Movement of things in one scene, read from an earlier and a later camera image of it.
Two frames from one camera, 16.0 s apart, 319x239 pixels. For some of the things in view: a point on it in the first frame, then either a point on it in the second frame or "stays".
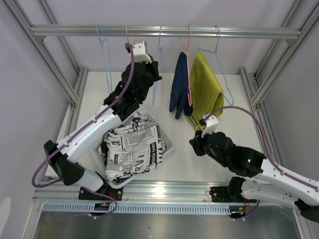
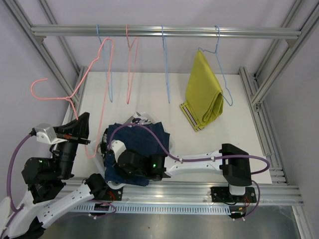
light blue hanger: [101, 42] stays
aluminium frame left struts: [74, 97] stays
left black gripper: [153, 67] to [79, 128]
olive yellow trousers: [207, 91] stays
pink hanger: [189, 94] to [69, 96]
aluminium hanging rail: [167, 30] stays
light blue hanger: [160, 49] to [167, 72]
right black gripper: [197, 142] to [121, 171]
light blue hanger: [215, 52] stays
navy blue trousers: [179, 95] to [151, 139]
